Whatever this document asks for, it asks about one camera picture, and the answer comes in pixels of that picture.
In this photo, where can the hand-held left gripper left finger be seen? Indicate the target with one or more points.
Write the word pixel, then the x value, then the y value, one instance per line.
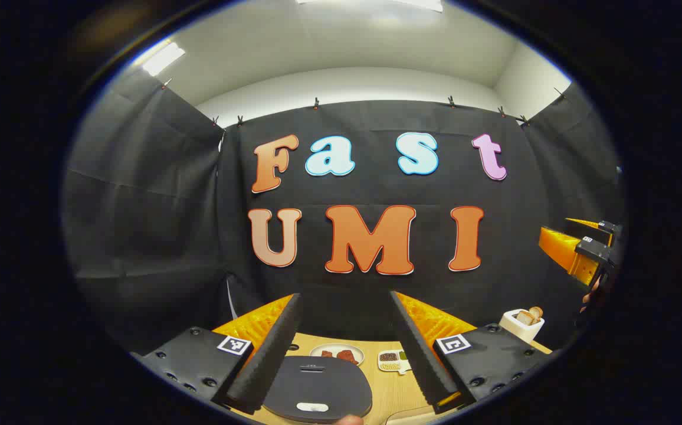
pixel 270 360

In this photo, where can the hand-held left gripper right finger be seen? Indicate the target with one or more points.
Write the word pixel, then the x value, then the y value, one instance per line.
pixel 417 354

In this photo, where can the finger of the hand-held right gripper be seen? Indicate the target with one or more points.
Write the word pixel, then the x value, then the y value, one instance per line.
pixel 589 224
pixel 562 248

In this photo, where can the black rice cooker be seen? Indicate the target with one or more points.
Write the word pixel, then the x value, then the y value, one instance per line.
pixel 317 389

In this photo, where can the white divided dish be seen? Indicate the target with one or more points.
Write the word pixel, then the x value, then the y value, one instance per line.
pixel 389 362

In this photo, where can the pile of dark red beans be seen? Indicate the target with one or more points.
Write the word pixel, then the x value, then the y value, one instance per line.
pixel 388 357

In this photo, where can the round white plate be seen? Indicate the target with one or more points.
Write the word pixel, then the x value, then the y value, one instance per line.
pixel 336 347

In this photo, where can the toast bread slice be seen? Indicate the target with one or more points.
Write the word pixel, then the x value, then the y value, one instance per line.
pixel 525 318
pixel 536 311

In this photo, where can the white toaster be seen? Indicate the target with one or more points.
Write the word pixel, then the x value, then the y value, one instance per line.
pixel 521 330

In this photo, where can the ceiling light panel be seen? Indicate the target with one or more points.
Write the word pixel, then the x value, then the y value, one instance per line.
pixel 164 59

